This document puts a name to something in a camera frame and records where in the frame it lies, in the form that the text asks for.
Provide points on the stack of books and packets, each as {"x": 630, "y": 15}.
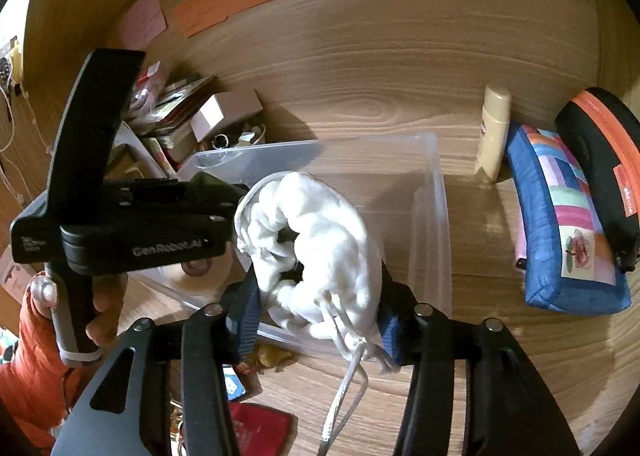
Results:
{"x": 160, "y": 111}

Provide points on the red fabric pouch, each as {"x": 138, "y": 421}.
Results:
{"x": 260, "y": 428}

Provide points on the cream lotion tube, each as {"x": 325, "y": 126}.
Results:
{"x": 494, "y": 136}

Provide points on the person's left forearm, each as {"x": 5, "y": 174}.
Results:
{"x": 30, "y": 376}

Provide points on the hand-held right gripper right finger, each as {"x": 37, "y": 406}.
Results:
{"x": 392, "y": 336}

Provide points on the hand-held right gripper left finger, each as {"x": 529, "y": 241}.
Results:
{"x": 247, "y": 331}

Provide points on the blue patchwork pouch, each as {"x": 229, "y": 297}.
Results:
{"x": 560, "y": 216}

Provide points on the black case with orange zip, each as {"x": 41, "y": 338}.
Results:
{"x": 600, "y": 156}

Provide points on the clear plastic storage box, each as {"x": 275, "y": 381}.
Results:
{"x": 400, "y": 196}

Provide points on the wooden desk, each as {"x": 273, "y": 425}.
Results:
{"x": 400, "y": 61}

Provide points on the person's left hand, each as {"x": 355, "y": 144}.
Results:
{"x": 107, "y": 308}

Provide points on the small yellow toy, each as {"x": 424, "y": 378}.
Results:
{"x": 274, "y": 355}

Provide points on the pink paper note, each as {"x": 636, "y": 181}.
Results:
{"x": 142, "y": 19}

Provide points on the small blue white packet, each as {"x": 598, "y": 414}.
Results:
{"x": 233, "y": 385}

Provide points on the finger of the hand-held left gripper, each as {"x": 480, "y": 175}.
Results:
{"x": 220, "y": 188}

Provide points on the small white cardboard box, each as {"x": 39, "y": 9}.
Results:
{"x": 225, "y": 111}

